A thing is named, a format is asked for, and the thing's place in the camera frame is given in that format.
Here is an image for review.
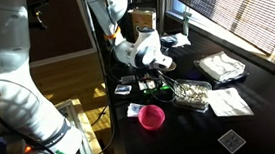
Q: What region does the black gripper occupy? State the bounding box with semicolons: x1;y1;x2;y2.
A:
140;63;171;88

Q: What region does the green plastic spoon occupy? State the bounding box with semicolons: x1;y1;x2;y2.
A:
142;84;172;95

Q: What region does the small bowl with snack pieces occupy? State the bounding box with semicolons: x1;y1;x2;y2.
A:
165;61;178;72

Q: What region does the pink plastic bowl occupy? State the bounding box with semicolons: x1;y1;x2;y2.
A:
136;103;167;132

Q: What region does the black round container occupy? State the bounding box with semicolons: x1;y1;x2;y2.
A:
159;33;179;50

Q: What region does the purple back playing card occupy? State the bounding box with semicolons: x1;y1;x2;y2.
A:
125;101;147;119

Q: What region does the clear plastic snack container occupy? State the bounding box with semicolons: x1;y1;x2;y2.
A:
171;76;215;116

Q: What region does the crumpled white paper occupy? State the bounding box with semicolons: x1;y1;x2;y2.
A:
173;31;192;48

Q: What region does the orange cardboard box with face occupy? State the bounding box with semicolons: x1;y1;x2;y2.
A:
127;6;159;43

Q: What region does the green white tube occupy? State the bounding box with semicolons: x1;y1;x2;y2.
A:
181;10;195;37

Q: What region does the white paper napkin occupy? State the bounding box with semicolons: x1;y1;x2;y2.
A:
206;85;255;120

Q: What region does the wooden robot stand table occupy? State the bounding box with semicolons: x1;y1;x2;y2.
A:
0;95;110;154

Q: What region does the brown slatted window blind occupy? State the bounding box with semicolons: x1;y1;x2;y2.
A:
166;0;275;65

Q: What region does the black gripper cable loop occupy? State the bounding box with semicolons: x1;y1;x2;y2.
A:
148;67;186;105

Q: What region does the long black robot cable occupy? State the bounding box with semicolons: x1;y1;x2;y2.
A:
46;0;118;154

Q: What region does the orange strap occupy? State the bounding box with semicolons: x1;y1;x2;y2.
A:
102;25;122;42

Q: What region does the metal door handle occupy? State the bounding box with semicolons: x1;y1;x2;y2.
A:
32;8;49;32

